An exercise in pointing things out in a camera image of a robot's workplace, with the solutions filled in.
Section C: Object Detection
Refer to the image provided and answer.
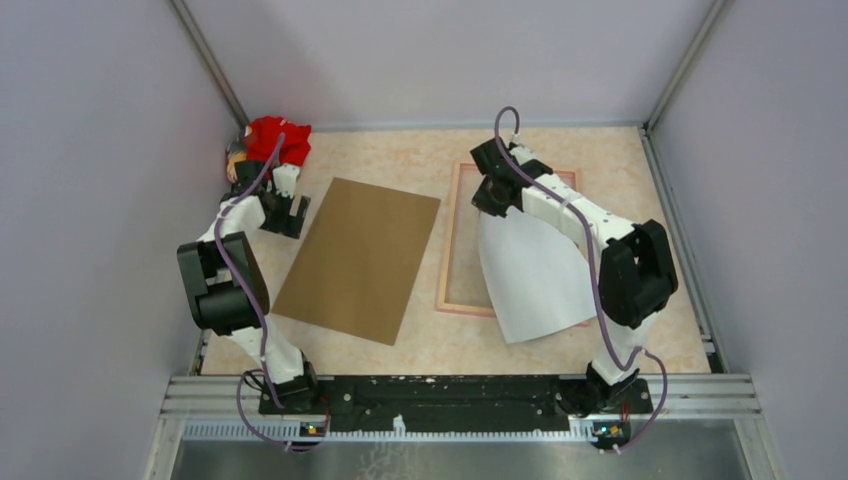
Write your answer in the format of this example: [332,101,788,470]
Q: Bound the red crumpled cloth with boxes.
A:
[226,116,313,183]

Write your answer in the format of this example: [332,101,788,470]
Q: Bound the brown frame backing board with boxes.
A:
[272,178,440,345]

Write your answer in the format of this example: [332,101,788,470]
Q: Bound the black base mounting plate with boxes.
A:
[258,375,654,433]

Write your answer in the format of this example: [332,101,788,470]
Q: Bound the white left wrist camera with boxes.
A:
[272,163,301,198]

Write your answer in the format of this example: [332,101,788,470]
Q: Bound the aluminium front rail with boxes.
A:
[145,374,786,479]

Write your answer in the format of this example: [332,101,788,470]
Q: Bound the pink wooden picture frame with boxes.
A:
[435,162,594,329]

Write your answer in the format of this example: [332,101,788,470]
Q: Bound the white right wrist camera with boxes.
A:
[508,142,537,165]

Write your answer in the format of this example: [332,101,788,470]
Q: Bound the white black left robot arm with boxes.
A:
[177,161,321,414]

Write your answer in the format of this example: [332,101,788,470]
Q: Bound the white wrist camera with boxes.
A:
[508,142,537,165]
[272,163,301,198]

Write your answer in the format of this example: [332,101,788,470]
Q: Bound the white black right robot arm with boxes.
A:
[470,137,679,417]

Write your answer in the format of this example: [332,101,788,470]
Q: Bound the seascape photo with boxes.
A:
[478,208,596,344]

